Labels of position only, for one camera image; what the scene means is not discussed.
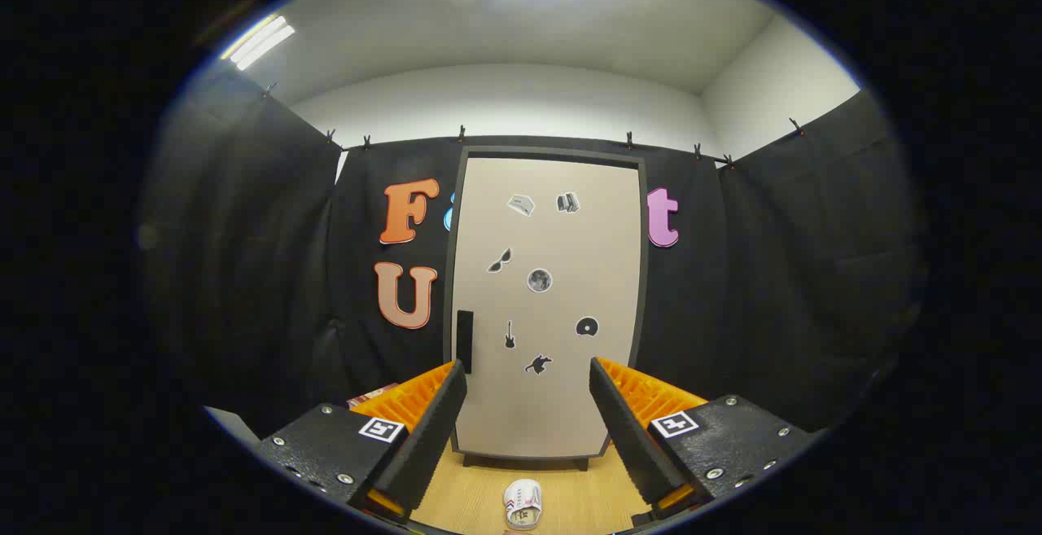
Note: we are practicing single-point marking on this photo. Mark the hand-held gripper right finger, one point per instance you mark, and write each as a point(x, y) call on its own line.
point(627, 437)

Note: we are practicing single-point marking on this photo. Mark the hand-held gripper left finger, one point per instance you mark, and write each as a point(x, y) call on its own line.
point(431, 429)

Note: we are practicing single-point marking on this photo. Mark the beige shoe cabinet door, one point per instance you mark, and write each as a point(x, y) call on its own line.
point(545, 405)

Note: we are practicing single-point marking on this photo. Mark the white shoe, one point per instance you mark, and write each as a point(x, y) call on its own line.
point(523, 502)

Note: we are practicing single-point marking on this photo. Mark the dark grey shoe cabinet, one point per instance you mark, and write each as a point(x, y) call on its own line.
point(545, 151)

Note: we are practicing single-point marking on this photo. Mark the brown book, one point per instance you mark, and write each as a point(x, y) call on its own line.
point(370, 395)

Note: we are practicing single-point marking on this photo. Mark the black backdrop cloth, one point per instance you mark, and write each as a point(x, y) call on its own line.
point(781, 291)

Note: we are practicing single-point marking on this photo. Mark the long ceiling light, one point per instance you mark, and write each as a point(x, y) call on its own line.
point(259, 42)

